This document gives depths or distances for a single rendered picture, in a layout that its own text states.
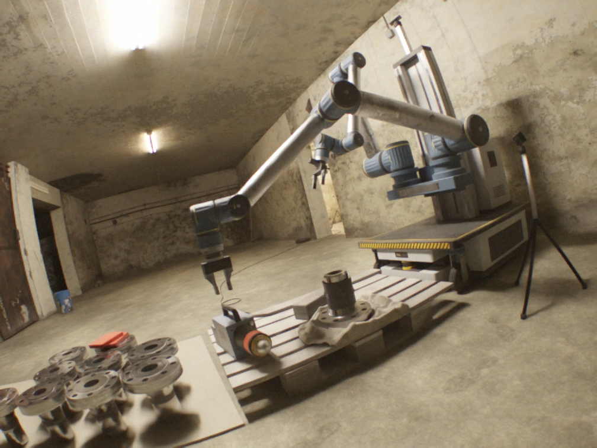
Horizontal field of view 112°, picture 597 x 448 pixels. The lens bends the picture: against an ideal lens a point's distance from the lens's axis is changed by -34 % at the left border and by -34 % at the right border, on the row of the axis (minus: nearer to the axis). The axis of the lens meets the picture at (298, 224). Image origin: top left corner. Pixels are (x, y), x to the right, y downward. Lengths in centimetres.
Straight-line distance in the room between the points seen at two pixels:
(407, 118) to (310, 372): 130
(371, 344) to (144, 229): 1083
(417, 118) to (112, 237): 1116
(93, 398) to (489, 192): 262
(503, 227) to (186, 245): 1071
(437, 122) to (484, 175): 81
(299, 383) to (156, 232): 1071
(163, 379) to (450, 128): 185
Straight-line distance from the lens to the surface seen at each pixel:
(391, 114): 162
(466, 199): 240
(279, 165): 155
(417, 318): 153
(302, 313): 163
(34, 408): 142
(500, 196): 260
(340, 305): 140
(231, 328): 134
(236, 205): 133
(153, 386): 120
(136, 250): 1174
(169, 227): 1166
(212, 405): 139
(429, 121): 175
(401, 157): 239
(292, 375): 123
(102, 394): 126
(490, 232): 203
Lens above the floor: 71
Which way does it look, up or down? 2 degrees down
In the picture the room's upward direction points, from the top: 14 degrees counter-clockwise
